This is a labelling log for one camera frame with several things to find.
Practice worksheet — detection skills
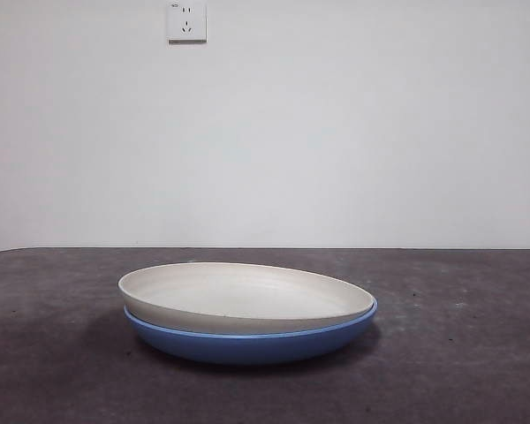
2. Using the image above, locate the white wall socket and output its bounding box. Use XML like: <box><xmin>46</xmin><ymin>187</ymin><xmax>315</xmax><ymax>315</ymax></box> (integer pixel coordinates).
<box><xmin>166</xmin><ymin>0</ymin><xmax>208</xmax><ymax>44</ymax></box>

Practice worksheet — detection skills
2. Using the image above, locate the blue round plate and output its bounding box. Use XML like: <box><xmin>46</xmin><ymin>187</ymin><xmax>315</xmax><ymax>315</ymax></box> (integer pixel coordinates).
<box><xmin>123</xmin><ymin>298</ymin><xmax>379</xmax><ymax>366</ymax></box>

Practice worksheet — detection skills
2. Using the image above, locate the white round plate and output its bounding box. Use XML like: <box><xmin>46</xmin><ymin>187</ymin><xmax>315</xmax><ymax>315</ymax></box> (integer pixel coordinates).
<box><xmin>117</xmin><ymin>261</ymin><xmax>376</xmax><ymax>336</ymax></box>

